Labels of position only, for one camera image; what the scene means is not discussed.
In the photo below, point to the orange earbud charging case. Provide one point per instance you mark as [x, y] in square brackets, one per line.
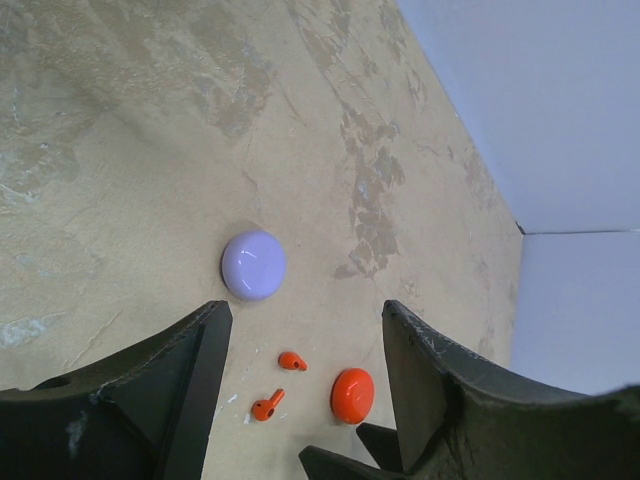
[352, 396]

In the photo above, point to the lower orange earbud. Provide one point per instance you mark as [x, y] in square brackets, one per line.
[264, 409]

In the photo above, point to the upper orange earbud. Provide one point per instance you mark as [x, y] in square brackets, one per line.
[290, 360]

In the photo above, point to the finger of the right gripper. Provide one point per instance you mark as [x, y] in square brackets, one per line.
[382, 444]
[320, 464]

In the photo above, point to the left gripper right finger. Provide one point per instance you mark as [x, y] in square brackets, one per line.
[461, 416]

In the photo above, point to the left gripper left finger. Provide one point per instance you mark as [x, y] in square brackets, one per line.
[144, 412]

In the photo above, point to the orange earbud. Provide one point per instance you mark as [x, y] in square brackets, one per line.
[290, 360]
[264, 409]

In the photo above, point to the purple earbud charging case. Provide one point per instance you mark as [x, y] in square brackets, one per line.
[253, 265]

